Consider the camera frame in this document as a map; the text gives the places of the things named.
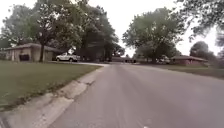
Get distant low building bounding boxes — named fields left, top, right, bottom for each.
left=111, top=56, right=138, bottom=64

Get pale concrete driveway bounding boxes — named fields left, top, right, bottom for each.
left=74, top=61, right=110, bottom=67

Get dark dense tree group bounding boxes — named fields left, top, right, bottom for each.
left=71, top=1, right=126, bottom=63

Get grey asphalt road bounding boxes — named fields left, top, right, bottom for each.
left=48, top=63, right=224, bottom=128

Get white pickup truck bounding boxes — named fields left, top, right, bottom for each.
left=55, top=52, right=82, bottom=63

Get white vehicle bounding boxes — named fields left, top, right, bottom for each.
left=157, top=54, right=171, bottom=65

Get large broad green tree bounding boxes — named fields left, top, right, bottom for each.
left=122, top=7, right=186, bottom=64

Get large tree with slim trunk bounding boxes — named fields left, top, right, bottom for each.
left=0, top=0, right=88, bottom=63

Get low red-roofed house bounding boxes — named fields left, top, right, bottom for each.
left=169, top=55, right=209, bottom=66

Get pale concrete kerb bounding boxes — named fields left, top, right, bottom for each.
left=0, top=65, right=108, bottom=128

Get green grass lawn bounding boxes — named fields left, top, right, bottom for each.
left=0, top=60, right=103, bottom=112

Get low tan house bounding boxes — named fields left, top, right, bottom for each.
left=3, top=42, right=61, bottom=63

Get grass verge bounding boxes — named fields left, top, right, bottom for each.
left=141, top=63, right=224, bottom=80

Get distant round tree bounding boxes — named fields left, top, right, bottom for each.
left=189, top=40, right=218, bottom=61

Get overhanging tree branches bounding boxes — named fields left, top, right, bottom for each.
left=174, top=0, right=224, bottom=46

